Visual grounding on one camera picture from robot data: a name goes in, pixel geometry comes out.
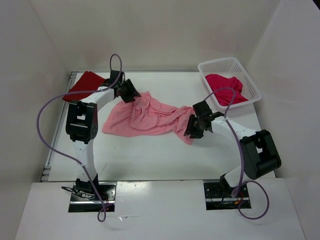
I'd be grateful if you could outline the light pink t-shirt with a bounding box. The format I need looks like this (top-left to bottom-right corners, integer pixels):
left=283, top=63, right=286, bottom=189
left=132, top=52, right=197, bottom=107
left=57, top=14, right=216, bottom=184
left=102, top=91, right=195, bottom=145

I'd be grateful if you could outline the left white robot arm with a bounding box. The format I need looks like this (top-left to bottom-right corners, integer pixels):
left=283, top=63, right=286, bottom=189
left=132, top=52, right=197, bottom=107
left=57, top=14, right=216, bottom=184
left=63, top=70, right=141, bottom=196

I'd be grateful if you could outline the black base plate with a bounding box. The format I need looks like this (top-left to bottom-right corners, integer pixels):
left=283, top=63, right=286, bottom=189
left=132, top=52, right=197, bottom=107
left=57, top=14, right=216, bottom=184
left=64, top=182, right=117, bottom=213
left=203, top=180, right=252, bottom=211

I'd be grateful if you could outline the white plastic basket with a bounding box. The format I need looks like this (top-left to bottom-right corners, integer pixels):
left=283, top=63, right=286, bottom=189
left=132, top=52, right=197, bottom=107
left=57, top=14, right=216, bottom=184
left=197, top=57, right=262, bottom=109

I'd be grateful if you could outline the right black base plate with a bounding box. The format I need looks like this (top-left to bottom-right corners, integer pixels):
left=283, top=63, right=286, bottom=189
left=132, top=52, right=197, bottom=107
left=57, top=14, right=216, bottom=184
left=203, top=180, right=252, bottom=211

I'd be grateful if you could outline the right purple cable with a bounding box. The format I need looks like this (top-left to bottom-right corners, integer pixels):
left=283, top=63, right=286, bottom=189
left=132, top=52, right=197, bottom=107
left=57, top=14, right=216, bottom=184
left=203, top=87, right=271, bottom=220

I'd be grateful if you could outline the magenta t-shirt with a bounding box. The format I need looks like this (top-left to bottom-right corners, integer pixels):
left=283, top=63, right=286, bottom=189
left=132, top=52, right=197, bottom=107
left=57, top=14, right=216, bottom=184
left=205, top=74, right=248, bottom=107

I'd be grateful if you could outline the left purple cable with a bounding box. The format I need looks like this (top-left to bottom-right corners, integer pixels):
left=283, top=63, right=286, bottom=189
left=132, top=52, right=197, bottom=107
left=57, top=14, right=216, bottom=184
left=36, top=53, right=125, bottom=223

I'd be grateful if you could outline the dark red t-shirt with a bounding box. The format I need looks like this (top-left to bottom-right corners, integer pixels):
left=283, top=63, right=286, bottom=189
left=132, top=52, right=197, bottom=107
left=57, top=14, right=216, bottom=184
left=62, top=71, right=105, bottom=102

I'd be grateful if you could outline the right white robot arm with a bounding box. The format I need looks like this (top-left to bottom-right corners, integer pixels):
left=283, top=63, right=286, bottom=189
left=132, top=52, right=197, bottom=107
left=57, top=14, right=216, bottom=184
left=184, top=100, right=282, bottom=197

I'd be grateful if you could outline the purple cable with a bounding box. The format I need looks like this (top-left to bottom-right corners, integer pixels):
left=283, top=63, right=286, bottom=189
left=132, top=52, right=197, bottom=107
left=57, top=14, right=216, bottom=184
left=203, top=87, right=271, bottom=220
left=36, top=53, right=125, bottom=223

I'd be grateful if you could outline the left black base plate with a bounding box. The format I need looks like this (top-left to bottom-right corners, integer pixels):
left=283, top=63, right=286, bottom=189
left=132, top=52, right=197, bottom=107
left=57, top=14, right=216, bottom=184
left=64, top=182, right=117, bottom=213

